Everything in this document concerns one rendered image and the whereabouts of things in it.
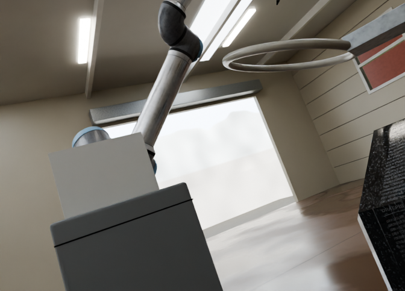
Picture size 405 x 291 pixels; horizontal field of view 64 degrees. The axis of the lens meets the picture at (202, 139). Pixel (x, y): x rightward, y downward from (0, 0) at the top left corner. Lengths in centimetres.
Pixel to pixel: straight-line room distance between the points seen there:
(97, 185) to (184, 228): 29
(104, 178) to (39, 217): 608
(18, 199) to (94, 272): 628
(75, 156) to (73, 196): 12
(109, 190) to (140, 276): 27
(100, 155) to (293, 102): 910
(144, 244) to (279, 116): 864
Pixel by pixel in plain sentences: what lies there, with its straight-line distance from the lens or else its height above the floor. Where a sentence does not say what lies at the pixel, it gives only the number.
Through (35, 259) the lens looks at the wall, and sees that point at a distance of 706.
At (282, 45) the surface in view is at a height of 113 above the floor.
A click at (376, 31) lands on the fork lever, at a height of 107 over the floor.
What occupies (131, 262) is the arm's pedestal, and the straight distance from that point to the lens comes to 96.
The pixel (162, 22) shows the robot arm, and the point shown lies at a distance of 144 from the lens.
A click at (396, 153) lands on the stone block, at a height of 71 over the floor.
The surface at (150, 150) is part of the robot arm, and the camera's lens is 135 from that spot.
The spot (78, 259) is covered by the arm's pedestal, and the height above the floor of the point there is 74.
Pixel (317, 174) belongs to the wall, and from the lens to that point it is 961.
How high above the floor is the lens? 76
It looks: 11 degrees up
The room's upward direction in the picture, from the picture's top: 20 degrees counter-clockwise
